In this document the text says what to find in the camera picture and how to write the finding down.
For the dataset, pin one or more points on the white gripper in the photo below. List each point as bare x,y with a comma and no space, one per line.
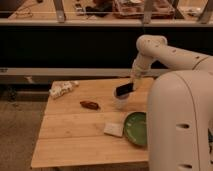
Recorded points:
140,67

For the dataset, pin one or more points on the black eraser block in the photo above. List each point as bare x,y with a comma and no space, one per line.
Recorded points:
124,89

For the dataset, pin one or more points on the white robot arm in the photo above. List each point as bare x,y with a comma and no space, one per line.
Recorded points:
179,106

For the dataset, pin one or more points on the green bowl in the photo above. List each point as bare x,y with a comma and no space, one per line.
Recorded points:
135,128

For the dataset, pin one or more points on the white sponge block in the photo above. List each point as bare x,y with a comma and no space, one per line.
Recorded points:
114,129

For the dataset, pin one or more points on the brown oblong object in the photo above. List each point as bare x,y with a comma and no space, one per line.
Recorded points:
90,105

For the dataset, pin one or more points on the wooden table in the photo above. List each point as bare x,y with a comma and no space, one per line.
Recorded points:
71,135

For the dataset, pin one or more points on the metal rail shelf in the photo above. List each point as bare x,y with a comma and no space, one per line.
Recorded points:
47,75

